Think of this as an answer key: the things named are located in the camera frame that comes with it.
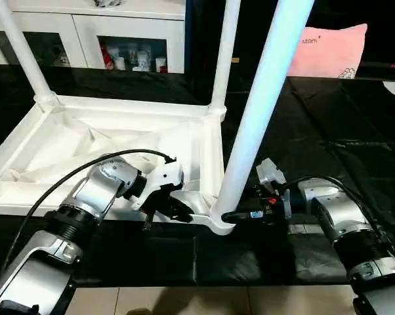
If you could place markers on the red bottle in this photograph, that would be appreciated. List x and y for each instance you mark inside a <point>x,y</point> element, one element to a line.
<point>106,58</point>

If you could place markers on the white glass-door cabinet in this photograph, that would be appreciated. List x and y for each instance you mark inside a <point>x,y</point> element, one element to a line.
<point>79,23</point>

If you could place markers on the pink pillow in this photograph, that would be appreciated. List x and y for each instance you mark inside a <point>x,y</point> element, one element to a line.
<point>335,52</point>

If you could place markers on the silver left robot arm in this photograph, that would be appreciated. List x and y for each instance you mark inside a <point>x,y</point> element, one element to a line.
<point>92,193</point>

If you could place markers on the black cabinet with gold label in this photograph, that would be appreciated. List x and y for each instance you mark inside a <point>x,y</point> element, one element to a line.
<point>253,33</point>

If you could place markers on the white plastic table top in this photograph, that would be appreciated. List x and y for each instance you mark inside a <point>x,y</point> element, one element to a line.
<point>86,131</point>

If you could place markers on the dark patterned ornament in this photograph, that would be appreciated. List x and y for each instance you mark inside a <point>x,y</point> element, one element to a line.
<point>109,2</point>

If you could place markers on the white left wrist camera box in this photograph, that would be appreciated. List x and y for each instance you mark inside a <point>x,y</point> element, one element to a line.
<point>166,178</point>

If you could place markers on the white plastic table leg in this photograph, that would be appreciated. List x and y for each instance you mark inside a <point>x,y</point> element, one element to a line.
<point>263,98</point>
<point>224,52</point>
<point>20,52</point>

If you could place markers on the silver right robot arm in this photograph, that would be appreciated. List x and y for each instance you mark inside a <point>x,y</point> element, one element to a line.
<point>342,216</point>

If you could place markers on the black work mat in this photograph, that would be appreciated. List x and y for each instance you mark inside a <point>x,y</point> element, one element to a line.
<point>329,131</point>

